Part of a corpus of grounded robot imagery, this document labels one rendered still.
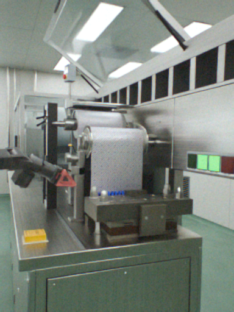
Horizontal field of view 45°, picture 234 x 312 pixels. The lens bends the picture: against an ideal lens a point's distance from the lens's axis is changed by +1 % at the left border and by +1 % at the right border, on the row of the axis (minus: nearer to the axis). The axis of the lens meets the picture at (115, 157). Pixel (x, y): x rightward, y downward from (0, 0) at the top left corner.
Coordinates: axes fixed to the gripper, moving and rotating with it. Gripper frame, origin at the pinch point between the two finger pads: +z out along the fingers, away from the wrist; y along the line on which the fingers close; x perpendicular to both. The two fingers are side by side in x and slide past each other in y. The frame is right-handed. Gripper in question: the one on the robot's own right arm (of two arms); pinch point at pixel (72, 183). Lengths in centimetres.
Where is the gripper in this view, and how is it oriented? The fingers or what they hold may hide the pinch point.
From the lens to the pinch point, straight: 116.5
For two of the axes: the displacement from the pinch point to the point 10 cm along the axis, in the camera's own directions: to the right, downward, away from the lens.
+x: 4.8, -8.7, 1.1
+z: 8.1, 4.8, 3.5
